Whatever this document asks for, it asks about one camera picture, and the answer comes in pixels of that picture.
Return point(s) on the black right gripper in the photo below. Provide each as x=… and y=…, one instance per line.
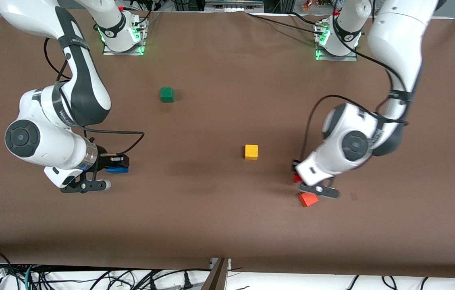
x=103, y=161

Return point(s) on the blue cube block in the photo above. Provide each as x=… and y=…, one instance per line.
x=116, y=170

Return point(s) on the red cube block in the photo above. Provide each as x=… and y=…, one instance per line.
x=298, y=178

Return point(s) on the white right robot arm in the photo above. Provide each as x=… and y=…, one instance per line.
x=82, y=96

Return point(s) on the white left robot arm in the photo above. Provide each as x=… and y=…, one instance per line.
x=392, y=40

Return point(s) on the orange cube block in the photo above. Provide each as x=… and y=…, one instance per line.
x=308, y=200

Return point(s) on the yellow cube block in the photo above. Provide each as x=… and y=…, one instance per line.
x=251, y=152

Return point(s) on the green cube block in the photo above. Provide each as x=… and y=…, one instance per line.
x=166, y=95

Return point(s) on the brown table cover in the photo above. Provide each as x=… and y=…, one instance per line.
x=211, y=221

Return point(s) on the aluminium profile bar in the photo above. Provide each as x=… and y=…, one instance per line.
x=216, y=278

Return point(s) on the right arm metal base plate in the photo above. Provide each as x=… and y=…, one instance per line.
x=110, y=51

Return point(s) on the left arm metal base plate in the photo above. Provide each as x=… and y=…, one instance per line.
x=336, y=58

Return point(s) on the aluminium rail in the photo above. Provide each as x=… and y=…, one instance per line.
x=233, y=5

